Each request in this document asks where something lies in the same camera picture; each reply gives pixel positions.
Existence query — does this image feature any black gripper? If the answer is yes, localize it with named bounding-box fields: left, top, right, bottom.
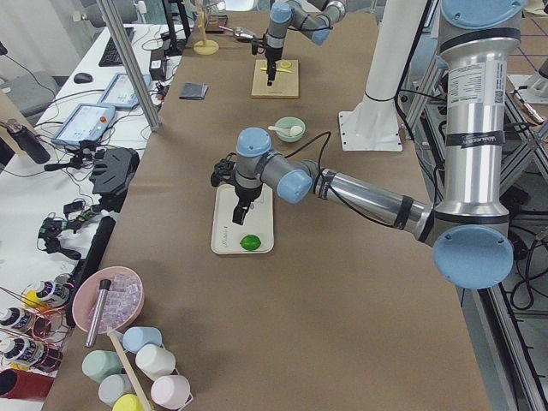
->
left=265, top=45, right=283, bottom=86
left=232, top=185, right=262, bottom=225

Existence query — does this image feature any white steamed bun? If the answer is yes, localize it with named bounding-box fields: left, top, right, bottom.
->
left=289, top=125, right=303, bottom=136

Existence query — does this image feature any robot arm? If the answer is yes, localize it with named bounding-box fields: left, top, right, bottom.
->
left=228, top=1, right=524, bottom=289
left=263, top=1, right=347, bottom=86

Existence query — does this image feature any light green bowl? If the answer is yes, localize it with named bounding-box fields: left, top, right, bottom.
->
left=274, top=116, right=306, bottom=143

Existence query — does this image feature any pink bowl with ice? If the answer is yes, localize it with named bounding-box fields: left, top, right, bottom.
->
left=72, top=266, right=145, bottom=334

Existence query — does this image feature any metal tube in bowl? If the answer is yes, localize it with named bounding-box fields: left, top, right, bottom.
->
left=85, top=279, right=111, bottom=348

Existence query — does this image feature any yellow plastic knife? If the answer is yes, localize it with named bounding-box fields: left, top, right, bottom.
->
left=259, top=66, right=293, bottom=74

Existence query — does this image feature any bamboo cutting board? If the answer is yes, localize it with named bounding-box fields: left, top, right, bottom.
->
left=251, top=59, right=300, bottom=99

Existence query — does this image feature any beige rabbit tray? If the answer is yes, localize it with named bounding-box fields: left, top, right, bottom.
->
left=211, top=184, right=274, bottom=254

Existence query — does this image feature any green lime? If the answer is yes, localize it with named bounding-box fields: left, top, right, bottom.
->
left=240, top=234, right=262, bottom=251

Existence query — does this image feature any metal scoop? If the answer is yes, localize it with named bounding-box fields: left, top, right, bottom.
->
left=220, top=26, right=257, bottom=43

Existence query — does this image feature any wooden mug tree stand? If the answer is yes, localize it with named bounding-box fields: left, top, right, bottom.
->
left=193, top=1, right=219, bottom=56

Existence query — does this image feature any grey folded cloth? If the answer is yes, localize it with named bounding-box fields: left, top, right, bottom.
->
left=179, top=82, right=209, bottom=100

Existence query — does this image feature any black gripper part on desk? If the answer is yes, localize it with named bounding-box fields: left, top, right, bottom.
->
left=89, top=147, right=140, bottom=212

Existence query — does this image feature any far teach pendant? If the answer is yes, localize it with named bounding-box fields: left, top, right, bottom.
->
left=98, top=73, right=139, bottom=110

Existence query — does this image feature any teach pendant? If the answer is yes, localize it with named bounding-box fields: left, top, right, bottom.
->
left=51, top=103, right=116, bottom=147
left=98, top=73, right=139, bottom=110

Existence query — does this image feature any black keyboard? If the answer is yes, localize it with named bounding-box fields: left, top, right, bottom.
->
left=98, top=38, right=122, bottom=67

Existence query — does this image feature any blue cup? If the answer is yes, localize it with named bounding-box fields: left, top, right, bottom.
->
left=122, top=326, right=163, bottom=354

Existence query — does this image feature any white cup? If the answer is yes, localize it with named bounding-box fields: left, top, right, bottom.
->
left=135, top=344, right=176, bottom=381

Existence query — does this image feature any near teach pendant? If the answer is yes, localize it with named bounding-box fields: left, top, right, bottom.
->
left=51, top=103, right=116, bottom=147

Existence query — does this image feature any black computer mouse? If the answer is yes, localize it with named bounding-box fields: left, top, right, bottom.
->
left=73, top=72, right=93, bottom=84

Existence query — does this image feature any pink cup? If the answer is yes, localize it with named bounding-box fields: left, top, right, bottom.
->
left=151, top=375, right=193, bottom=410

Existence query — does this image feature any green cup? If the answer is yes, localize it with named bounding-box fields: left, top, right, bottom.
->
left=81, top=350, right=122, bottom=384

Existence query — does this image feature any grey cup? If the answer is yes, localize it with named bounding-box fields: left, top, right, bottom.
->
left=98, top=374, right=134, bottom=407

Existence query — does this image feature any yellow cup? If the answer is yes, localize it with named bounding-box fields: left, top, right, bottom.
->
left=112, top=393, right=144, bottom=411

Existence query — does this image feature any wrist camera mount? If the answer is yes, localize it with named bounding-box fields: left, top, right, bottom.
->
left=210, top=152, right=235, bottom=188
left=251, top=36, right=266, bottom=56

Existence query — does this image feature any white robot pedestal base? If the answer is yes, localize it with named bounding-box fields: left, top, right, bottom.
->
left=339, top=0, right=429, bottom=152

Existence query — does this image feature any aluminium frame post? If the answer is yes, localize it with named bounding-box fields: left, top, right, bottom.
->
left=97, top=0, right=161, bottom=131

